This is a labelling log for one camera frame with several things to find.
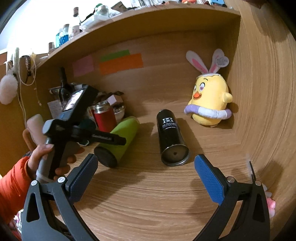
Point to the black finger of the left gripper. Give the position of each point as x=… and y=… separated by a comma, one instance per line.
x=107, y=138

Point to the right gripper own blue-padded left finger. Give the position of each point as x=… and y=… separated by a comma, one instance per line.
x=49, y=212

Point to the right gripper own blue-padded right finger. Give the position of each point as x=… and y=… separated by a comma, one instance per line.
x=252, y=221

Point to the green tumbler with black lid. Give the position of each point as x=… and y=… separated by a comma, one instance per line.
x=110, y=155

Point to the orange jacket sleeve forearm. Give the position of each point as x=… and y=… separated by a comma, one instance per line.
x=13, y=188

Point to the black tumbler lying down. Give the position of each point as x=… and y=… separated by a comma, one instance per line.
x=173, y=149

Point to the person's left hand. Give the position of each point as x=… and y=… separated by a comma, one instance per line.
x=41, y=150

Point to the dark green hexagonal box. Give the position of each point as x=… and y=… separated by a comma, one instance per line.
x=85, y=130

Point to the red thermos steel top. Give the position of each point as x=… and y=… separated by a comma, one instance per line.
x=104, y=116

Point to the dark wine bottle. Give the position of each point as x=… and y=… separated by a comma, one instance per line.
x=66, y=89

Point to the white fluffy pompom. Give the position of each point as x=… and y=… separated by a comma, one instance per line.
x=8, y=89

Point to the pink sticky note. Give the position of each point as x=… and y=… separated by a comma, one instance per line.
x=83, y=66

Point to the green sticky note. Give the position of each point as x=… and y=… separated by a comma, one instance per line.
x=114, y=55

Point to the orange sticky note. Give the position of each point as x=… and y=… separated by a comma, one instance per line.
x=123, y=63

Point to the blue liquid glass bottle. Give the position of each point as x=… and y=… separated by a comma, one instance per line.
x=64, y=35

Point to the yellow chick plush toy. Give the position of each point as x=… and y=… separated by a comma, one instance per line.
x=208, y=104

